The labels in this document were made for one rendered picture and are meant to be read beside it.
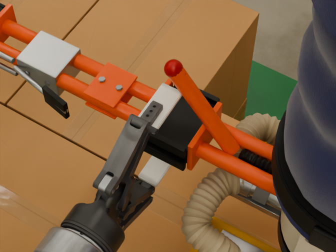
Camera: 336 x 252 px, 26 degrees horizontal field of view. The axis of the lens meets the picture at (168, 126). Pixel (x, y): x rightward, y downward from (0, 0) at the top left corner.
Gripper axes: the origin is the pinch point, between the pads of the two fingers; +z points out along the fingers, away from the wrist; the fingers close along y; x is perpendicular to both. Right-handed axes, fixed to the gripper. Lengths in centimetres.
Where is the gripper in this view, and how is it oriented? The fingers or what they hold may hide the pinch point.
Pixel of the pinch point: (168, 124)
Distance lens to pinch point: 97.7
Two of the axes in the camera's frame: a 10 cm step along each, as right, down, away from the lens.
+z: 5.1, -7.2, 4.7
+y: 0.0, 5.5, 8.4
